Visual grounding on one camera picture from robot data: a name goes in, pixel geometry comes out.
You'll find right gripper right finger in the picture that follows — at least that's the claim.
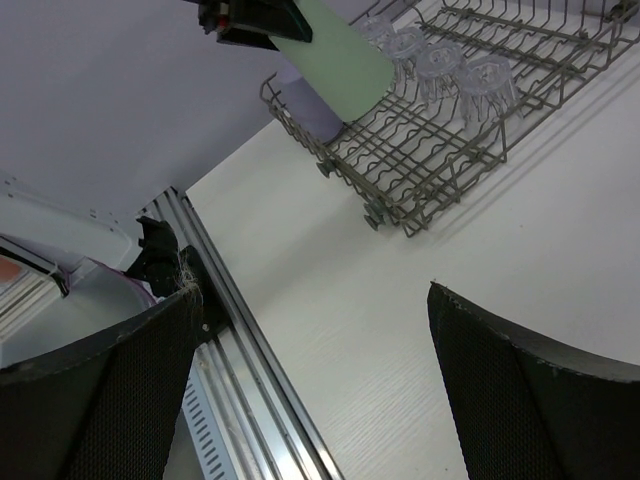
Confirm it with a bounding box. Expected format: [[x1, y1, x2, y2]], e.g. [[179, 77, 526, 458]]
[[427, 283, 639, 479]]

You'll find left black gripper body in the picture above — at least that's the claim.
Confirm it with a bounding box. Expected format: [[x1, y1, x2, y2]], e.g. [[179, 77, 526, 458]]
[[186, 0, 240, 45]]

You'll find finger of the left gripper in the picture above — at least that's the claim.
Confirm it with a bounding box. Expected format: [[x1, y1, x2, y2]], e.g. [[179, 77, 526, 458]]
[[219, 1, 313, 50]]

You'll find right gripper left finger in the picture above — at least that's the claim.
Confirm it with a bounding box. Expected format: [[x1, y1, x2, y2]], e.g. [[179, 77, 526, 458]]
[[1, 290, 201, 479]]

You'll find green plastic cup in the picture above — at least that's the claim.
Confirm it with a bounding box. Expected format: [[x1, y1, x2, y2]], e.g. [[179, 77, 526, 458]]
[[271, 1, 395, 122]]

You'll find purple plastic cup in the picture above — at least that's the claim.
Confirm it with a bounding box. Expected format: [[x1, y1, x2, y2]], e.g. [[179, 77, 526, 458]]
[[276, 56, 343, 144]]

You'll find clear glass cup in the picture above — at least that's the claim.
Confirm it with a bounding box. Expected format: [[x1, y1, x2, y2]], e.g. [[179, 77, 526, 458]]
[[385, 27, 426, 78], [457, 54, 522, 138], [358, 15, 395, 48], [415, 40, 465, 104]]

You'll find white slotted cable duct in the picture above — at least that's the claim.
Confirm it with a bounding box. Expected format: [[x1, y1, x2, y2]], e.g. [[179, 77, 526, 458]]
[[182, 366, 237, 480]]

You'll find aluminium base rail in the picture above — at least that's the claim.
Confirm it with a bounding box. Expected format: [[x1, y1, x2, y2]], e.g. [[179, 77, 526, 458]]
[[144, 188, 343, 479]]

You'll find grey wire dish rack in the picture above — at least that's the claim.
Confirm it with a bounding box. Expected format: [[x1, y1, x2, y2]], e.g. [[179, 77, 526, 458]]
[[260, 1, 639, 236]]

